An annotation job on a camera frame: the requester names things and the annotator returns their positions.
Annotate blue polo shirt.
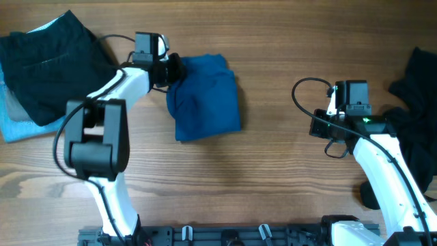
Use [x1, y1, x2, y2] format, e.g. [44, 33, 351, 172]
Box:
[166, 54, 241, 141]

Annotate black garment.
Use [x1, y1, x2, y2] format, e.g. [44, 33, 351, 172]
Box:
[383, 47, 436, 193]

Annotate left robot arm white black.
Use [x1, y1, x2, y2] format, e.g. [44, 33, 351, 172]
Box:
[61, 53, 186, 245]

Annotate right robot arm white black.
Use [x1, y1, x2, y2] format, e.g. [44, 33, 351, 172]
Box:
[310, 111, 436, 245]

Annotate folded black pants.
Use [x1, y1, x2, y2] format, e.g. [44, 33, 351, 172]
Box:
[1, 11, 115, 126]

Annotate folded grey garment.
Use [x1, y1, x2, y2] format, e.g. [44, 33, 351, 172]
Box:
[5, 88, 31, 122]

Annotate folded light blue jeans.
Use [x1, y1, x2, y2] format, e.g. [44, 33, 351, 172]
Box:
[1, 70, 65, 143]

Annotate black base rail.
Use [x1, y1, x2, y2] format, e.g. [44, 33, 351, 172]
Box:
[76, 223, 382, 246]

